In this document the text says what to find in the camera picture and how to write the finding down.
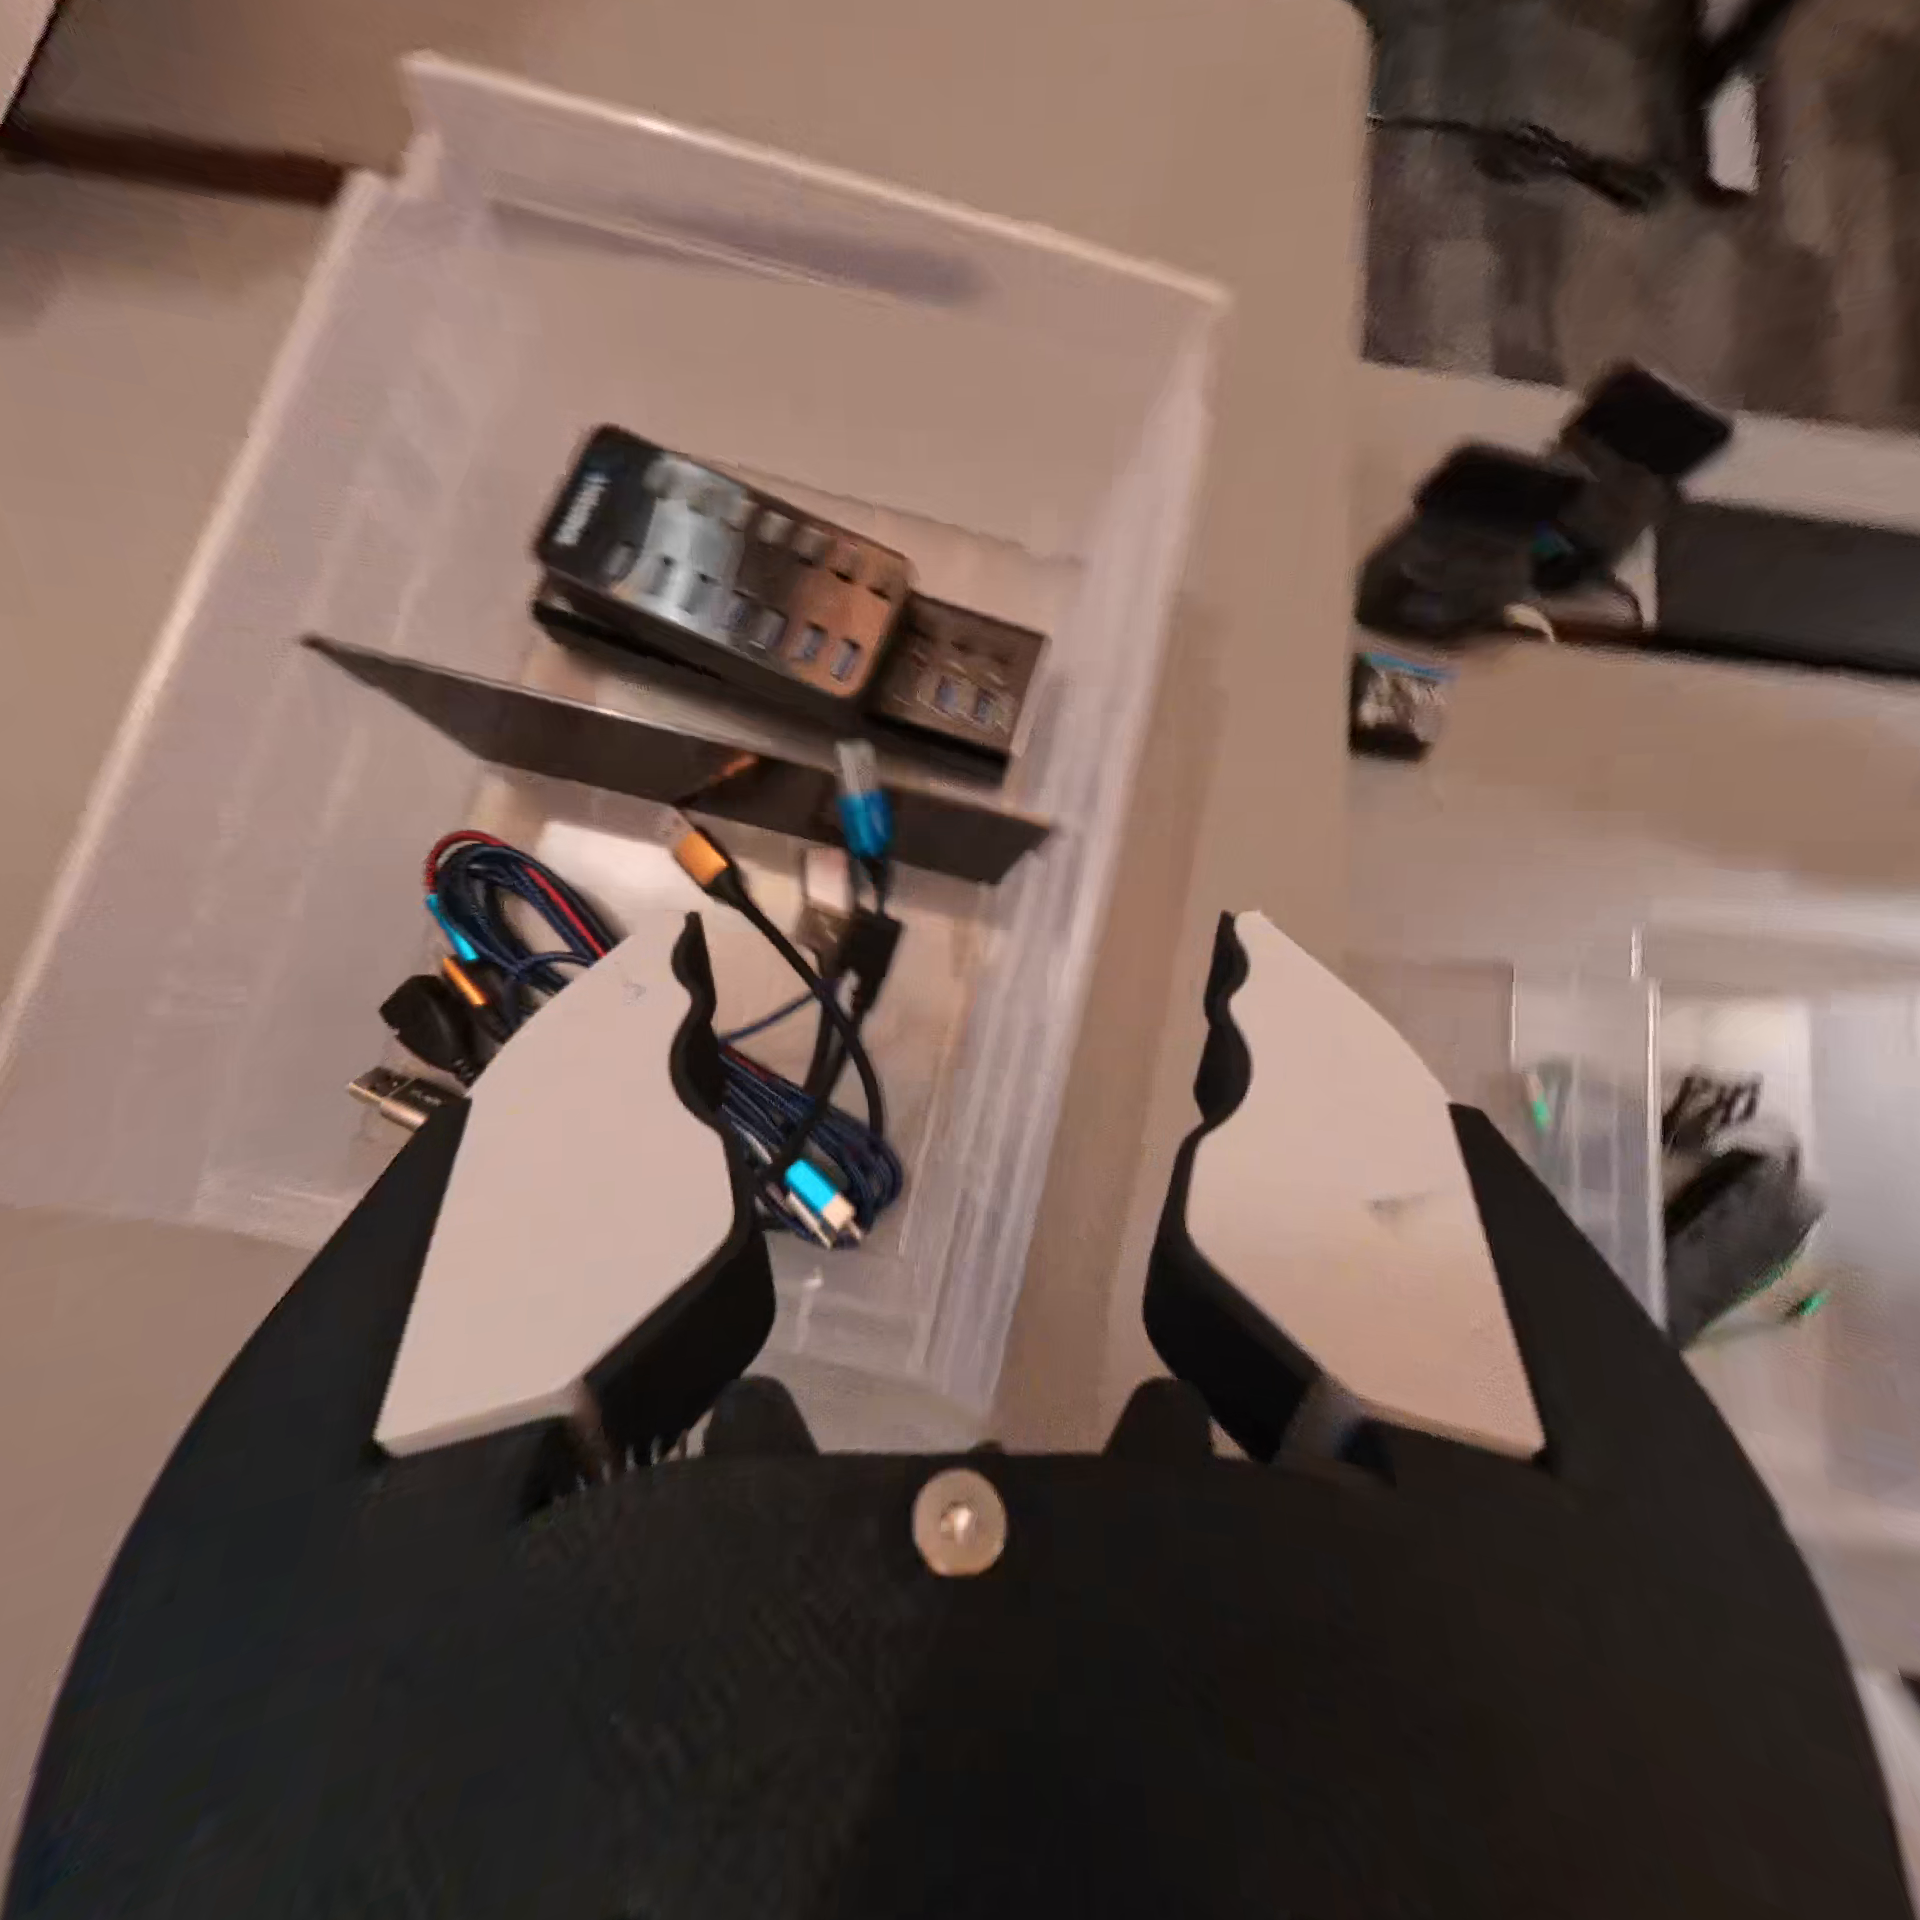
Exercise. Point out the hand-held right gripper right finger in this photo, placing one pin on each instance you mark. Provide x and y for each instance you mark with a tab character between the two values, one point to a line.
1336	1200

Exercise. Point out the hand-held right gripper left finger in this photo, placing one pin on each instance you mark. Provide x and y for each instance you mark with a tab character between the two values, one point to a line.
571	1200

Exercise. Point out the large black usb hub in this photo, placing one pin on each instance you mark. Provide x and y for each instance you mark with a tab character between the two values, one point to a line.
720	562

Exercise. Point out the clear plastic storage bin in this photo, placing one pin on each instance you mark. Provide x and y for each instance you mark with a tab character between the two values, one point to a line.
902	390

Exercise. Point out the silver usb plug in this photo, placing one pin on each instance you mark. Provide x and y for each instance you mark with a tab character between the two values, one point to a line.
394	1090

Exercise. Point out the black plug adapter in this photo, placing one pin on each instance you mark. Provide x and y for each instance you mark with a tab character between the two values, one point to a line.
423	1013

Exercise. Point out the small black usb hub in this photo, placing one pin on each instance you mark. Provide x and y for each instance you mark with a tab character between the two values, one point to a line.
960	674

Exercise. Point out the black bundled item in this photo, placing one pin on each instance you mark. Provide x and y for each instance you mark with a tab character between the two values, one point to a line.
1725	1185

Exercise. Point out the black divider panel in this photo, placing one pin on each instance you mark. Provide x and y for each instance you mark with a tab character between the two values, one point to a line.
571	727

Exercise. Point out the small dark packet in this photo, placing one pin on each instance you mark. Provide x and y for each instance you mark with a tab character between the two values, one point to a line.
1397	705

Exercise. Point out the flat black device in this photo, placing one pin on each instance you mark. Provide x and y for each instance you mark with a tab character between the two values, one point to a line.
1786	593

